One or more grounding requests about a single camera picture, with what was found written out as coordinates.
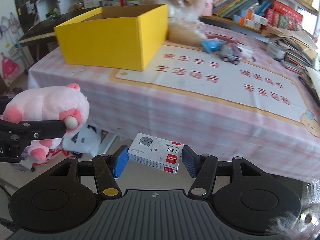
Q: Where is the orange white medicine box upper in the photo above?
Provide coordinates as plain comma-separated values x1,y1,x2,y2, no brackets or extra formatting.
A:
240,10,268,26

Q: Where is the orange white medicine box lower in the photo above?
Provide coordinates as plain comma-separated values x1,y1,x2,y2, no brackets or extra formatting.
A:
233,15,261,30

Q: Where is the orange white medicine box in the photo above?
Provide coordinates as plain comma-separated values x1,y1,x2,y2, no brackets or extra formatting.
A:
233,15,261,30
240,10,268,26

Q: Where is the pink plush pig toy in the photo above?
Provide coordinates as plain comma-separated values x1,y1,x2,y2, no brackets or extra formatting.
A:
0,83,90,163

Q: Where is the blue plastic wrapper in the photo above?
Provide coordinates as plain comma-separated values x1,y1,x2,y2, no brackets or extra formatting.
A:
201,40,221,54

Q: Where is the yellow cardboard box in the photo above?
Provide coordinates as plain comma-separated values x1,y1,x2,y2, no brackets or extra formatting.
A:
54,4,168,71

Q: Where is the pink cartoon cup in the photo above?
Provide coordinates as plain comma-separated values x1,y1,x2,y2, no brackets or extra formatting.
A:
201,0,213,16

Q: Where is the red box on books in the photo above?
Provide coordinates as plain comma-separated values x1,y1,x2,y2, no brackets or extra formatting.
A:
271,0,303,23

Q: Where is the black pen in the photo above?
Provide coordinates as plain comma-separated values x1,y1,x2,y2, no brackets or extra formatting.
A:
298,76,320,107

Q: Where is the pink checkered tablecloth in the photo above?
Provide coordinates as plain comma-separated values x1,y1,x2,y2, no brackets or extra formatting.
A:
28,25,319,181

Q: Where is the stack of papers and books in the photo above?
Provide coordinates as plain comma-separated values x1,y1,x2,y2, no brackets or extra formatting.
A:
261,26,319,75

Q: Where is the orange fluffy cat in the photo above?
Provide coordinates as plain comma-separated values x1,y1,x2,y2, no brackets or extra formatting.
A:
142,0,207,47

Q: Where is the white staples box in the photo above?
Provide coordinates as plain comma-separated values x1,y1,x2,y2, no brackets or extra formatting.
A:
127,133,184,174

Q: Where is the dark blue spray bottle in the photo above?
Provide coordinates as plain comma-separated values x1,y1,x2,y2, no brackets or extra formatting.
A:
238,44,255,62

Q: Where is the grey purple toy truck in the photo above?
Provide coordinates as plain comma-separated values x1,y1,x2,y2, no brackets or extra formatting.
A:
220,43,243,65

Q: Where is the black electronic keyboard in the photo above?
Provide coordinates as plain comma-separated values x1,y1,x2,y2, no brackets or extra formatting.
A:
19,7,96,47

